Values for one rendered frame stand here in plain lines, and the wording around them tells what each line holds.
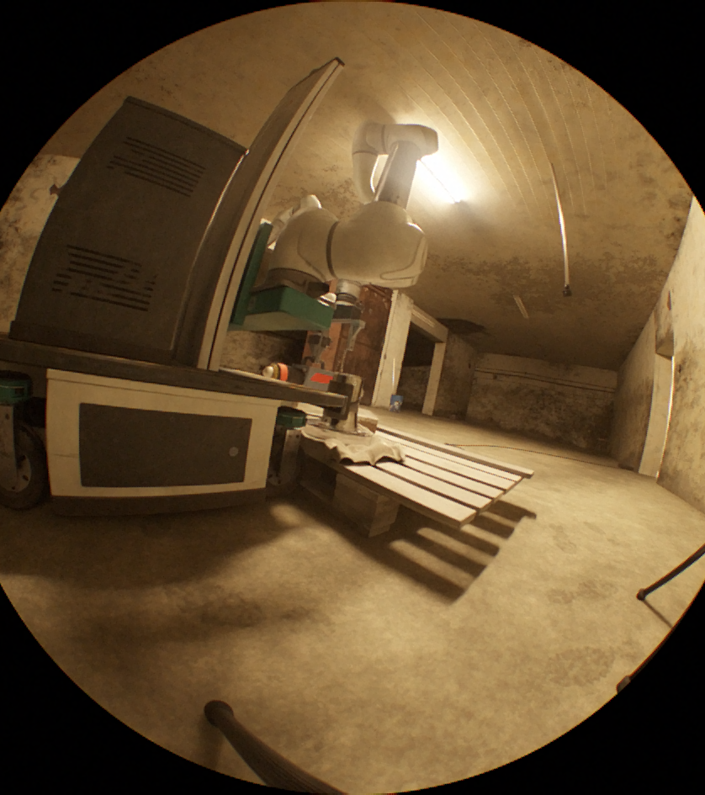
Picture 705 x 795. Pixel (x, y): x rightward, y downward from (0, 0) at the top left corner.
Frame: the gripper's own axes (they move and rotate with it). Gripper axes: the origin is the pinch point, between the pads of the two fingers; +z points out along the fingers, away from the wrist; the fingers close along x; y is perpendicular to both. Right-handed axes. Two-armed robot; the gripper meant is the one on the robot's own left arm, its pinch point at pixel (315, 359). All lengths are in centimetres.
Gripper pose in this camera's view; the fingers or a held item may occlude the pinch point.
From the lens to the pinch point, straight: 151.2
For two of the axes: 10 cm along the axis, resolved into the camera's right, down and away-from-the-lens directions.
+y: 5.7, 0.9, 8.1
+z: -2.1, 9.8, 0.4
